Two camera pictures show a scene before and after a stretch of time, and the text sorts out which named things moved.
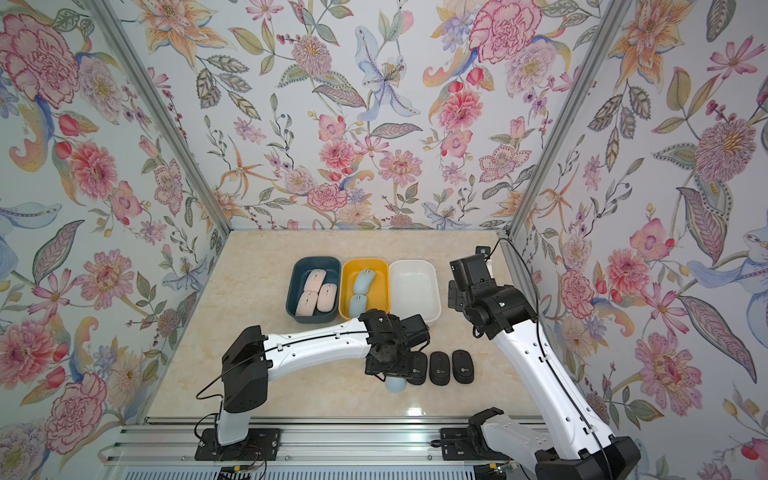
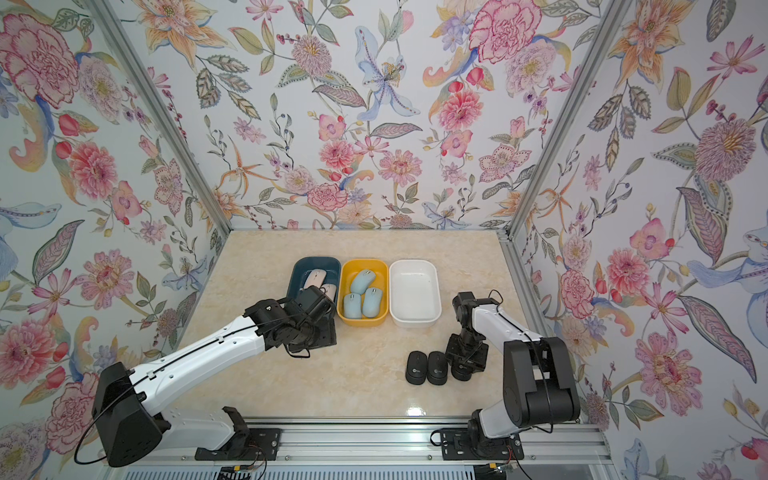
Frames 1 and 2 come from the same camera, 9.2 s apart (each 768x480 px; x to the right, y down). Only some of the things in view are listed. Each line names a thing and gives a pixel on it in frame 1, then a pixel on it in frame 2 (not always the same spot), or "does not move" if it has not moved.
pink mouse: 327,297 does not move
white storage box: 414,289 does not move
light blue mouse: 395,384 → 371,306
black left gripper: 406,367 → 329,335
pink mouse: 315,280 does not move
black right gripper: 455,298 → 475,360
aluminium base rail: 305,441 does not move
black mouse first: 419,372 does not move
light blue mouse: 363,281 does not move
